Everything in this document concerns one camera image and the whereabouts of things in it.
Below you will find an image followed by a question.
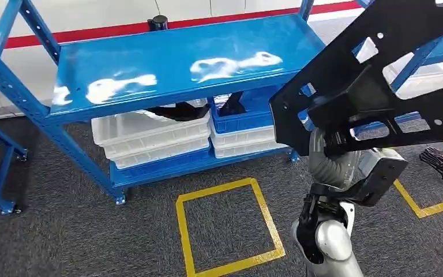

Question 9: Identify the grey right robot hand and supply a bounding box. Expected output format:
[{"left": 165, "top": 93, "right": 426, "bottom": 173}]
[{"left": 307, "top": 128, "right": 362, "bottom": 190}]

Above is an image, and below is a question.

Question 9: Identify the black plastic mounting plate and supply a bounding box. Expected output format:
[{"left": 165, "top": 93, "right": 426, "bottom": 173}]
[{"left": 269, "top": 0, "right": 443, "bottom": 158}]

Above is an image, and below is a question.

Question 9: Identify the white plastic tray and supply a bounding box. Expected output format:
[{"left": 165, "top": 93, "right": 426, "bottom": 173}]
[
  {"left": 212, "top": 140, "right": 290, "bottom": 160},
  {"left": 209, "top": 121, "right": 277, "bottom": 149},
  {"left": 103, "top": 135, "right": 211, "bottom": 161},
  {"left": 112, "top": 147, "right": 212, "bottom": 170},
  {"left": 355, "top": 37, "right": 443, "bottom": 101},
  {"left": 91, "top": 108, "right": 212, "bottom": 148}
]

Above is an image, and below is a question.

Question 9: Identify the blue plastic crate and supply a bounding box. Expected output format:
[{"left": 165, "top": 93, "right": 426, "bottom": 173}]
[{"left": 210, "top": 89, "right": 284, "bottom": 135}]

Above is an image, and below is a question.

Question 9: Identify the black stand base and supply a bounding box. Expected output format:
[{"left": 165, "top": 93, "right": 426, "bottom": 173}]
[{"left": 419, "top": 145, "right": 443, "bottom": 183}]

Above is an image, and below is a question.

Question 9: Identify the black curved plastic part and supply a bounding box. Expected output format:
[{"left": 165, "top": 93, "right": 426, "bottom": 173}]
[{"left": 144, "top": 102, "right": 212, "bottom": 123}]

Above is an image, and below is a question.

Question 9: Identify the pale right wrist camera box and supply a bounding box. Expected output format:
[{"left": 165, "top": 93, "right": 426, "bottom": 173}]
[{"left": 353, "top": 148, "right": 410, "bottom": 208}]

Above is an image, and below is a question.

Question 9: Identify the black round cap post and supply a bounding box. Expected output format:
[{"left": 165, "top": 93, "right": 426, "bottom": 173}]
[{"left": 147, "top": 14, "right": 169, "bottom": 32}]

